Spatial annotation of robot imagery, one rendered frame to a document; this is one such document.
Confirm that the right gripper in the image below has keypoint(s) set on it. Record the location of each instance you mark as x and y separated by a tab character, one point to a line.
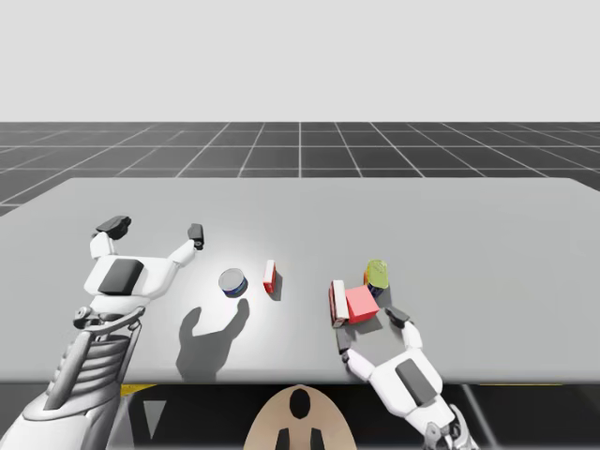
407	383

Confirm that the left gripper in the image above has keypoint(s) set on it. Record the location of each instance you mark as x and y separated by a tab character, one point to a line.
126	277

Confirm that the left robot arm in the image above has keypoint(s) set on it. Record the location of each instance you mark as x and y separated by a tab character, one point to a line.
75	375

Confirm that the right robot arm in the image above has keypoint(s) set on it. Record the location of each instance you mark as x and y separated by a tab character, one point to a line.
445	429

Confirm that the pink cube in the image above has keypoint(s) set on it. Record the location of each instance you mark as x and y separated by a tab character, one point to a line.
362	304

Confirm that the red and white carton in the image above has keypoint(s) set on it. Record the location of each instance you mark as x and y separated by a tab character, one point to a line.
270	277
339	303

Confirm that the green and blue rectangular can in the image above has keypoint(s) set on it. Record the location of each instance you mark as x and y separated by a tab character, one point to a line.
377	276

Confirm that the blue flat can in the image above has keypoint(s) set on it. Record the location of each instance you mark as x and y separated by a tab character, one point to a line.
233	282

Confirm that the tan robot part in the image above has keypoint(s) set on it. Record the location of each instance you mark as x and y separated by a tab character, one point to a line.
299	417

